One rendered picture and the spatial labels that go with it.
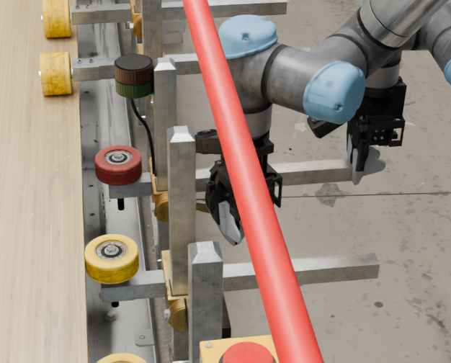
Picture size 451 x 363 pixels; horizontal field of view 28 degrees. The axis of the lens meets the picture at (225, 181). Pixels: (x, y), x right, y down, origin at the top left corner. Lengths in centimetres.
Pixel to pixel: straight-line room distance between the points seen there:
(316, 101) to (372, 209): 191
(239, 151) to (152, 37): 146
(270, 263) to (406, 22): 99
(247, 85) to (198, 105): 237
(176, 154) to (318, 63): 23
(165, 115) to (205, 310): 50
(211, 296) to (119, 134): 119
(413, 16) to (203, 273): 42
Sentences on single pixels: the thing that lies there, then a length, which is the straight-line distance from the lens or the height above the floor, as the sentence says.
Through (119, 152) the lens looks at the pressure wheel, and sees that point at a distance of 157.
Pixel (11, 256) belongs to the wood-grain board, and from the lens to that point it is 138.
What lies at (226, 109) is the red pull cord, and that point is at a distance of 23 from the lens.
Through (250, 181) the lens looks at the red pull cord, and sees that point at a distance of 20.
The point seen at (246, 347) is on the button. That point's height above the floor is 123.
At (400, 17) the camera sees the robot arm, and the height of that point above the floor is 129.
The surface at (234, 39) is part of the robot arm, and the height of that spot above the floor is 126.
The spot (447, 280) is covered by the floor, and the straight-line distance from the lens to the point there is 277.
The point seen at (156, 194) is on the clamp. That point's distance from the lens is 153.
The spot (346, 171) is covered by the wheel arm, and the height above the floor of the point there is 85.
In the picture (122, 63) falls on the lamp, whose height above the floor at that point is 111.
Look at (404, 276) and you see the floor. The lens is 275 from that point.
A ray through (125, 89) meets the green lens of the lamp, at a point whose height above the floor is 107.
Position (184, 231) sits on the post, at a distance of 127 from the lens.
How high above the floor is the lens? 176
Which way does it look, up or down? 35 degrees down
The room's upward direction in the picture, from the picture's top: 1 degrees clockwise
